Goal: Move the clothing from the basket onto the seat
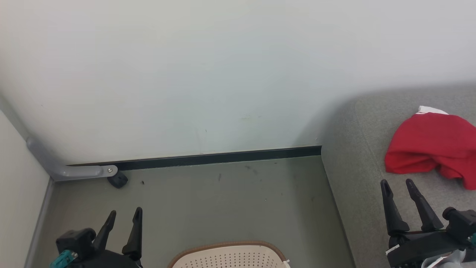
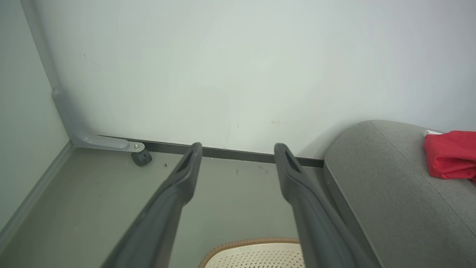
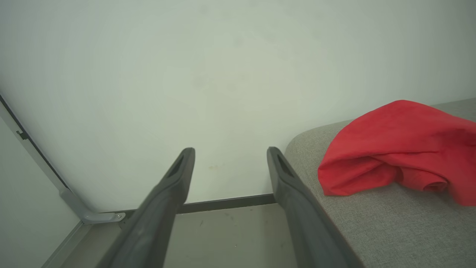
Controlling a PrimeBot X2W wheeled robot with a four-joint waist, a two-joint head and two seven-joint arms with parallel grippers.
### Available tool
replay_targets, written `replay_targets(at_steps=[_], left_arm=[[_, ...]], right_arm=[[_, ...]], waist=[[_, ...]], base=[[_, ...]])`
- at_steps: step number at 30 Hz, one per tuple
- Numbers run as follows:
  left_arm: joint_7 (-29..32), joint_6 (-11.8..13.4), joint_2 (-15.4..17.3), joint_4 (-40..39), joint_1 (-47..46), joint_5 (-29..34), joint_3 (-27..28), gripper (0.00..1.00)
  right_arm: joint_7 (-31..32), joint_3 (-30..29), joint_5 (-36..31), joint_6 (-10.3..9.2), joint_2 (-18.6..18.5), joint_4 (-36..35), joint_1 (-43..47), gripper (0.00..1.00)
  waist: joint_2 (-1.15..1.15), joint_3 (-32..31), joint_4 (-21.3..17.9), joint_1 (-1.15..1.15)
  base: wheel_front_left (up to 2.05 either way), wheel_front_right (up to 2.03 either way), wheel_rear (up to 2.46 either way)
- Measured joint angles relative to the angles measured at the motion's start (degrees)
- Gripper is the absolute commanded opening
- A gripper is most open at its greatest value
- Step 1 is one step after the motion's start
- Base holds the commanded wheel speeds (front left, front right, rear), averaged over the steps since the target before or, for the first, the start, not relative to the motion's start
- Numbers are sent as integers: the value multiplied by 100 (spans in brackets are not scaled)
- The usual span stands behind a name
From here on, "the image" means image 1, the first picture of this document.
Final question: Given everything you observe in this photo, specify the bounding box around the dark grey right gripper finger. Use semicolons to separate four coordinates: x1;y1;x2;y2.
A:
405;179;444;232
380;179;410;236

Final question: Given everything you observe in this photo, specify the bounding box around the black caster wheel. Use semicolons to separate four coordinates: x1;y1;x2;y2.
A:
107;172;129;189

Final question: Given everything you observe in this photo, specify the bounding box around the grey fabric sofa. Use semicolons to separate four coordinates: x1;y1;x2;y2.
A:
321;84;476;268

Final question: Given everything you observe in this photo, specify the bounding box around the red garment with white trim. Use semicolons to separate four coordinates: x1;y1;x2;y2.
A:
385;106;476;190

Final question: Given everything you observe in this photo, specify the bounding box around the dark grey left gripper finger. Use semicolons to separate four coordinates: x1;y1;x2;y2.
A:
92;210;117;253
122;207;143;261

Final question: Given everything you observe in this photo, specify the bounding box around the grey metal frame leg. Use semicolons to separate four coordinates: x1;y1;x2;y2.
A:
26;137;118;182

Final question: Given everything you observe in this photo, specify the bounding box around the grey floor trim strip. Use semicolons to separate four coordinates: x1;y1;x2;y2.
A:
24;178;55;268

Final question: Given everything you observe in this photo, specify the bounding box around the beige perforated laundry basket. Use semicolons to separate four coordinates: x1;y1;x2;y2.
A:
167;241;291;268

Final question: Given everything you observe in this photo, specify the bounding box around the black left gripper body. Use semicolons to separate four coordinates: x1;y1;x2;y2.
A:
74;250;144;268

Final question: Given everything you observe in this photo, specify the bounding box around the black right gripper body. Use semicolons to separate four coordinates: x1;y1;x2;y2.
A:
386;228;476;268

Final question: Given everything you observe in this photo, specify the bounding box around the black baseboard strip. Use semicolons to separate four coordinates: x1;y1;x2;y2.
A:
67;146;322;171

